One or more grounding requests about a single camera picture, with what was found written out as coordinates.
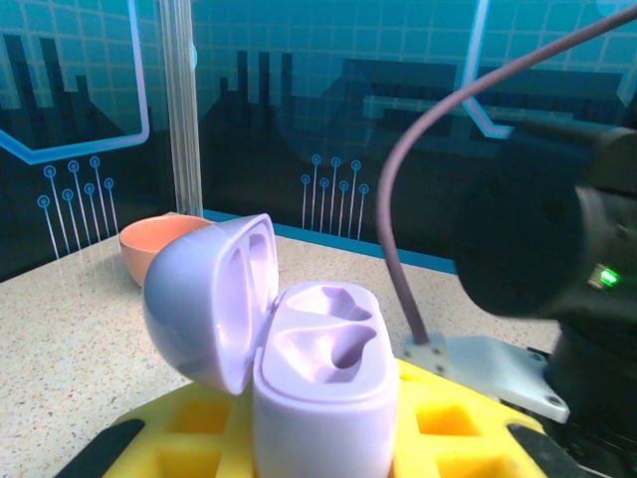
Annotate white mounting bracket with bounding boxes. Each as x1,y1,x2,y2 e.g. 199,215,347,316
401,331,571,424

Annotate purple earbud charging case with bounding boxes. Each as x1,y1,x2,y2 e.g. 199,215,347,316
142,212,402,478

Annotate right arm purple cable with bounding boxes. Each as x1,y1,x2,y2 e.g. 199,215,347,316
376,4,637,348

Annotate aluminium frame post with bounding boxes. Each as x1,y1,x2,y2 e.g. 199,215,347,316
157,0,205,220

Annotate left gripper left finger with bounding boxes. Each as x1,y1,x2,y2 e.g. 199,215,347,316
54,382,260,478

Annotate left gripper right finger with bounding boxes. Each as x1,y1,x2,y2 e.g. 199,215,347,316
392,358,583,478

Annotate orange bowl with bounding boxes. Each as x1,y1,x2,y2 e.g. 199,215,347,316
118,214,216,289

